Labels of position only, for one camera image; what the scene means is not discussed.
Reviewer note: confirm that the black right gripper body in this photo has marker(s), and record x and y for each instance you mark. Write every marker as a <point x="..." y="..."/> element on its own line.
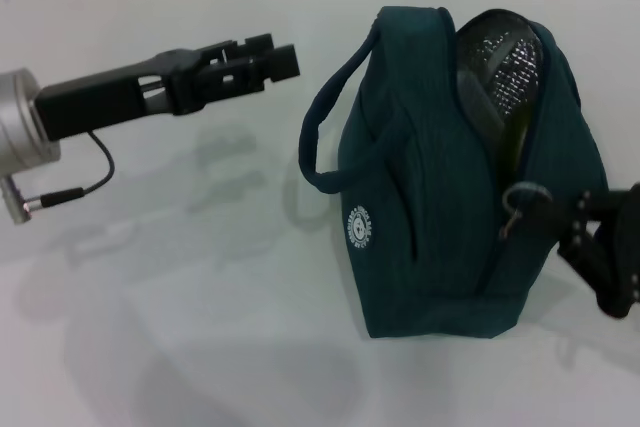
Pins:
<point x="631" y="247"/>

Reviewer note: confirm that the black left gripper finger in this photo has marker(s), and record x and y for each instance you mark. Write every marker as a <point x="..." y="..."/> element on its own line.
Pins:
<point x="285" y="63"/>
<point x="257" y="46"/>

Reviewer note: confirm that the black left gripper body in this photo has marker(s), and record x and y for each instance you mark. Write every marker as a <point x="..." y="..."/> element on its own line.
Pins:
<point x="115" y="97"/>

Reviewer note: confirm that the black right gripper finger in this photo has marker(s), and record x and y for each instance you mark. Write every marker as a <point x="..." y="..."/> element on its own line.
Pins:
<point x="575" y="209"/>
<point x="602" y="272"/>

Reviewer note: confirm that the dark teal insulated lunch bag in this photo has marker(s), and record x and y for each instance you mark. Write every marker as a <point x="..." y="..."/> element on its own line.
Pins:
<point x="425" y="197"/>

